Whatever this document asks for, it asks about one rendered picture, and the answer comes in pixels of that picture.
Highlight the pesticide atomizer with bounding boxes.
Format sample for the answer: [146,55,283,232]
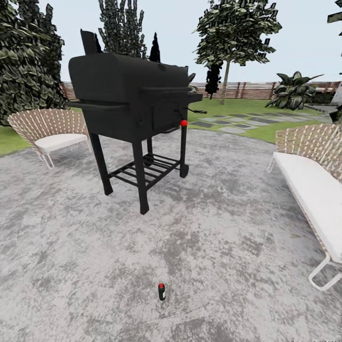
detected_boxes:
[158,285,166,301]

